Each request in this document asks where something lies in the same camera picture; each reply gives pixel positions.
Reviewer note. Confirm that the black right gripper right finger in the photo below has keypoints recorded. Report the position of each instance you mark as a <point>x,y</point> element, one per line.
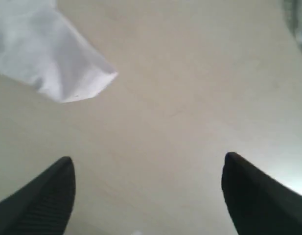
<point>257,203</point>

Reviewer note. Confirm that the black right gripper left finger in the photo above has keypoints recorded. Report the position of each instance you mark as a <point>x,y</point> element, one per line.
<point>44,205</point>

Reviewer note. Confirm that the white t-shirt red print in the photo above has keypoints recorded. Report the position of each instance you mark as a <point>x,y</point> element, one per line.
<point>40,47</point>

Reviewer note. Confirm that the metal wire mesh basket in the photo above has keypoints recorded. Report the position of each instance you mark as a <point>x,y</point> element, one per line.
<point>292,15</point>

